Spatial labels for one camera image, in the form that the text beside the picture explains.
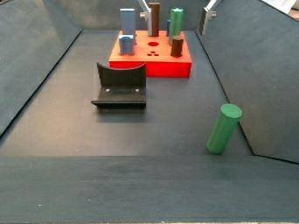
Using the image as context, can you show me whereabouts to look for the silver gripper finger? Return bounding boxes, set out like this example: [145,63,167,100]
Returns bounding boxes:
[138,0,153,35]
[199,0,221,35]

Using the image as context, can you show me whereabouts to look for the green round cylinder peg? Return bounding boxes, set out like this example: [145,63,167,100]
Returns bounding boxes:
[207,103,243,154]

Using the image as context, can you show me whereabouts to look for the red peg board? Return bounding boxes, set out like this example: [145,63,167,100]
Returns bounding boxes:
[109,31,193,78]

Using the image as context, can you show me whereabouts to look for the tall dark brown peg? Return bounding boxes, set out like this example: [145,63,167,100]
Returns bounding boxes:
[149,2,161,37]

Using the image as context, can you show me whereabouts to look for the tall light blue peg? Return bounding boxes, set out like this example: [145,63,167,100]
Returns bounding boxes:
[121,8,137,44]

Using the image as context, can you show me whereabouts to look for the dark blue peg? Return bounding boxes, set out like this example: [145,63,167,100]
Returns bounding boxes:
[166,19,171,37]

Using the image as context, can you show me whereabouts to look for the green star peg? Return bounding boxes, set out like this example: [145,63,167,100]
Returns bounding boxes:
[170,8,185,44]

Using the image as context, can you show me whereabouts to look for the short light blue arch peg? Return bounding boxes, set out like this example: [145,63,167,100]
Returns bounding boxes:
[119,35,135,55]

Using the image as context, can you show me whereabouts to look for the short brown hexagon peg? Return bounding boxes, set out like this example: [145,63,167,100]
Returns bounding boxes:
[171,35,183,57]

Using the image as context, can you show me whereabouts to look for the black curved holder stand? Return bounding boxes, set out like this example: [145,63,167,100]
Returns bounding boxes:
[91,63,146,107]

